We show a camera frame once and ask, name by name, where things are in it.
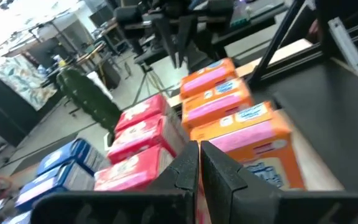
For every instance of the black table frame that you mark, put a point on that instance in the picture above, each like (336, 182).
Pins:
(270, 46)

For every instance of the silver aluminium frame post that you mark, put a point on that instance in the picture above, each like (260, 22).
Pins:
(346, 45)

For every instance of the leaf-pattern cloth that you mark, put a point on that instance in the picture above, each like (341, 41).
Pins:
(23, 81)

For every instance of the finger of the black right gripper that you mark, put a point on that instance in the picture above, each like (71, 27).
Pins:
(185, 34)
(166, 37)

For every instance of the black tripod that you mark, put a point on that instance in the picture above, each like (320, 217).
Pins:
(148, 81)

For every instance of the blue Frosted Flakes cereal box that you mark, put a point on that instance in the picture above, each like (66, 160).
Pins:
(17, 218)
(67, 152)
(51, 183)

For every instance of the red Froot Loops cereal box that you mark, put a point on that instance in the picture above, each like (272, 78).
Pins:
(129, 172)
(141, 109)
(141, 137)

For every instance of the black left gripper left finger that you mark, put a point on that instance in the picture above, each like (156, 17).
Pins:
(154, 205)

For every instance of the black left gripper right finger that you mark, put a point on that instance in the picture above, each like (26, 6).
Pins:
(244, 205)

